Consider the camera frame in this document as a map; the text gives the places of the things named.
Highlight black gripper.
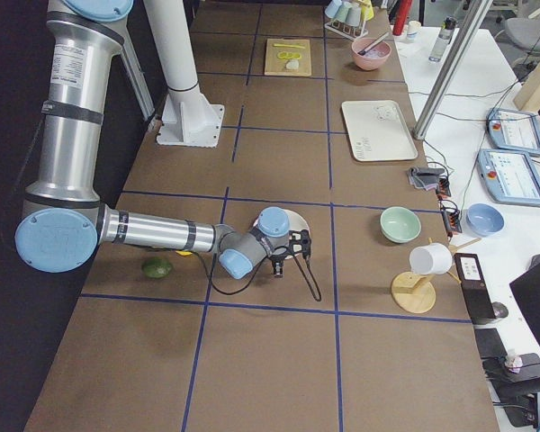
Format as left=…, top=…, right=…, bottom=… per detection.
left=270, top=229, right=311, bottom=276

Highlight white round plate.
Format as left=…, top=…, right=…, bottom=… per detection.
left=249, top=207, right=310, bottom=258

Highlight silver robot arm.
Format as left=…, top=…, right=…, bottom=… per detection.
left=14, top=1, right=311, bottom=279

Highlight white bear tray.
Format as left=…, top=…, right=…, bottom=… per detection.
left=341, top=100, right=418, bottom=162

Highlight whole yellow lemon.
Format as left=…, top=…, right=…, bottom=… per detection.
left=176, top=250, right=194, bottom=257

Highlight green bowl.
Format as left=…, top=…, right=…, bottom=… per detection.
left=380, top=206, right=421, bottom=244

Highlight wooden mug stand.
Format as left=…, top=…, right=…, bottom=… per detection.
left=391, top=238, right=481, bottom=314

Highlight white mug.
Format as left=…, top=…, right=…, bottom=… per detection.
left=409, top=243, right=453, bottom=275

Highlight grey folded cloth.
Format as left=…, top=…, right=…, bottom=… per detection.
left=408, top=166, right=446, bottom=191

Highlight black power strip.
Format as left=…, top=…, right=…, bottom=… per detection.
left=436, top=177, right=462, bottom=239

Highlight black box with label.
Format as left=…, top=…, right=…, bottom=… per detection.
left=454, top=252, right=496, bottom=325

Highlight bamboo cutting board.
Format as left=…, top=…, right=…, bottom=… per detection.
left=264, top=38, right=311, bottom=77

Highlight blue bowl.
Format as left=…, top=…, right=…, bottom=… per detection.
left=465, top=203, right=505, bottom=238

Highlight yellow plastic knife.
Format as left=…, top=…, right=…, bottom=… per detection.
left=273, top=42, right=306, bottom=50

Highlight pink bowl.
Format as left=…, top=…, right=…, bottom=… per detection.
left=351, top=38, right=392, bottom=71

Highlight steel muddler black tip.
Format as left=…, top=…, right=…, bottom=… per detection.
left=357, top=31, right=389, bottom=56

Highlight clear ice cubes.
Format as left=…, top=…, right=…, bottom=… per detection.
left=362, top=48, right=386, bottom=59

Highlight teach pendant near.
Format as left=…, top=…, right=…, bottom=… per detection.
left=477, top=148, right=540, bottom=207

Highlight teach pendant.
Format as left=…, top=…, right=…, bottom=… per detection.
left=486, top=108, right=540, bottom=157
left=477, top=148, right=540, bottom=207

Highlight white paper cup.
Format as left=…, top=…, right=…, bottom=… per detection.
left=406, top=20, right=422, bottom=42

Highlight teach pendant far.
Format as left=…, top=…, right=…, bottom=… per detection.
left=486, top=108, right=540, bottom=157

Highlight red cylinder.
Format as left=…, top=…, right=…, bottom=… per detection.
left=392, top=0, right=412, bottom=36

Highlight water bottle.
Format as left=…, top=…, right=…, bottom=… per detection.
left=428, top=16, right=457, bottom=62

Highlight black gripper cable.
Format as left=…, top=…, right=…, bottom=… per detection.
left=193, top=229, right=323, bottom=302

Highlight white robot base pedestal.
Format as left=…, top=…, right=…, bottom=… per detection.
left=144, top=0, right=225, bottom=148

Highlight white wire cup rack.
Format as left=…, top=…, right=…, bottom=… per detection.
left=324, top=0, right=374, bottom=41

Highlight aluminium frame post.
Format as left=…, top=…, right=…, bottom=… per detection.
left=412, top=0, right=493, bottom=140

